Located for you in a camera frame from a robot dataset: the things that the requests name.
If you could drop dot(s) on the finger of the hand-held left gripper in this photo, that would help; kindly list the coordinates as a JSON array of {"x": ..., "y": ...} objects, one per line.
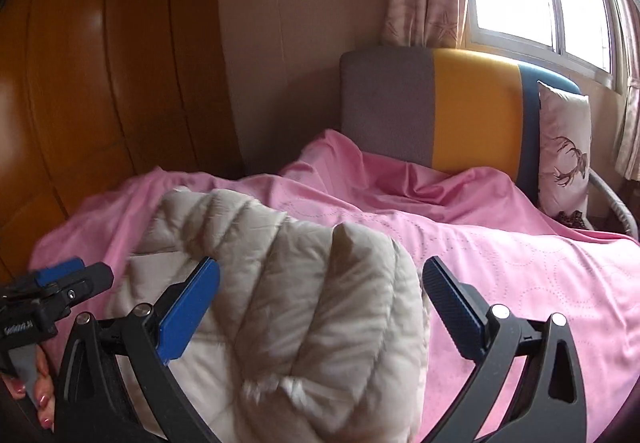
[
  {"x": 60, "y": 272},
  {"x": 90, "y": 285}
]

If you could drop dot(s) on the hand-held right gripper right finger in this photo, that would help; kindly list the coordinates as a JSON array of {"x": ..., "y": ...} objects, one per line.
[{"x": 455, "y": 298}]

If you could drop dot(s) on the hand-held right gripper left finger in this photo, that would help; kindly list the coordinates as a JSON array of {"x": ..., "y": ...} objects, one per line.
[{"x": 190, "y": 308}]

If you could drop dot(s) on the beige quilted down jacket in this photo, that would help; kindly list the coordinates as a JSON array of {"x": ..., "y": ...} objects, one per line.
[{"x": 310, "y": 303}]

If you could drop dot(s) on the person's left hand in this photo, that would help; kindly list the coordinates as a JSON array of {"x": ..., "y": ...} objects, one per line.
[{"x": 45, "y": 398}]

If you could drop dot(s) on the pink bed sheet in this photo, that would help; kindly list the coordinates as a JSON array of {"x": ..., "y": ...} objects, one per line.
[{"x": 500, "y": 273}]

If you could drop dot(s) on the deer print pillow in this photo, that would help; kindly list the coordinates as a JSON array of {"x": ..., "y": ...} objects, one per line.
[{"x": 562, "y": 133}]

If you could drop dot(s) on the grey yellow blue headboard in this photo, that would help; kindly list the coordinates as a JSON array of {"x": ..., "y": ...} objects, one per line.
[{"x": 390, "y": 108}]

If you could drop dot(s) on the brown wooden wardrobe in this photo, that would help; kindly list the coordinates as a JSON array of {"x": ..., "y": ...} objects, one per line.
[{"x": 100, "y": 73}]

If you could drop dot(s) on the grey wicker chair frame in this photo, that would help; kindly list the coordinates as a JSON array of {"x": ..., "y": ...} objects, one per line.
[{"x": 612, "y": 188}]

